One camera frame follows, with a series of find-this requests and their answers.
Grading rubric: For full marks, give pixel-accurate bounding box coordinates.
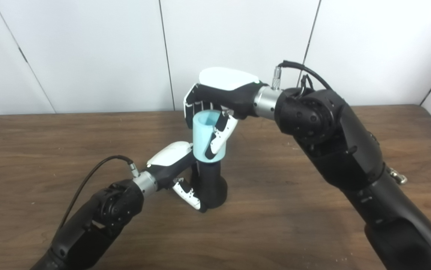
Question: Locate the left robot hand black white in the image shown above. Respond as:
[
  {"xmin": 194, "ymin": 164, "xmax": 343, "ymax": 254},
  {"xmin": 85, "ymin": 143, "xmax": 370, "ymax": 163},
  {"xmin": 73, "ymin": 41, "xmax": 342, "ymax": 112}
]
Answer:
[{"xmin": 147, "ymin": 141, "xmax": 208, "ymax": 213}]

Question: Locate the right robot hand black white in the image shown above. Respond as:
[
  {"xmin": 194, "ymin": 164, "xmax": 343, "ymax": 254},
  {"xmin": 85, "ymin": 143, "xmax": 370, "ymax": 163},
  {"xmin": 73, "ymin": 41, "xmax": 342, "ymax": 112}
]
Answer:
[{"xmin": 183, "ymin": 67, "xmax": 270, "ymax": 160}]

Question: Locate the light-blue hose piece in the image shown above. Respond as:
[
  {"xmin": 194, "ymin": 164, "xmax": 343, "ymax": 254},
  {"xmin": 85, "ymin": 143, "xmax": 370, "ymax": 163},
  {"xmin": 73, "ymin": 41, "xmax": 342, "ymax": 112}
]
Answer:
[{"xmin": 193, "ymin": 110, "xmax": 228, "ymax": 162}]

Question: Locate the black funnel-shaped nozzle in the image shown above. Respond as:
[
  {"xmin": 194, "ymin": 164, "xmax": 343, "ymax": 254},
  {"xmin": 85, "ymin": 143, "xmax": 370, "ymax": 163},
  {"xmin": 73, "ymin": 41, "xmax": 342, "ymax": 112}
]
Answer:
[{"xmin": 192, "ymin": 159, "xmax": 228, "ymax": 209}]

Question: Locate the silver metal plug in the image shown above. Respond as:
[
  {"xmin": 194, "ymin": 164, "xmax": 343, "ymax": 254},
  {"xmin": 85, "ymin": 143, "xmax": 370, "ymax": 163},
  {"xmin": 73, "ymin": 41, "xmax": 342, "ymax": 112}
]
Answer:
[{"xmin": 386, "ymin": 166, "xmax": 408, "ymax": 185}]

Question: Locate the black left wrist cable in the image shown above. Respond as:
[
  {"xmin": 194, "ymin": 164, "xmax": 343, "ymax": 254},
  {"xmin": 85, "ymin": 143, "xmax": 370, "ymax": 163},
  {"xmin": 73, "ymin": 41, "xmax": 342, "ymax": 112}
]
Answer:
[{"xmin": 57, "ymin": 155, "xmax": 141, "ymax": 230}]

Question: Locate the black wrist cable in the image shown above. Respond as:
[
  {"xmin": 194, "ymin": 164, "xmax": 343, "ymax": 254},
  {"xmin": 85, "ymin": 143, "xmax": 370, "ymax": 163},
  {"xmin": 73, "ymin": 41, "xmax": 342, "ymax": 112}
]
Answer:
[
  {"xmin": 57, "ymin": 155, "xmax": 141, "ymax": 230},
  {"xmin": 272, "ymin": 61, "xmax": 333, "ymax": 92}
]

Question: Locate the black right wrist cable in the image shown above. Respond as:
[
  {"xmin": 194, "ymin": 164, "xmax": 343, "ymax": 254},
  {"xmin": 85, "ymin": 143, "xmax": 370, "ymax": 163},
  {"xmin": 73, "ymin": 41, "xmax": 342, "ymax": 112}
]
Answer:
[{"xmin": 272, "ymin": 61, "xmax": 333, "ymax": 92}]

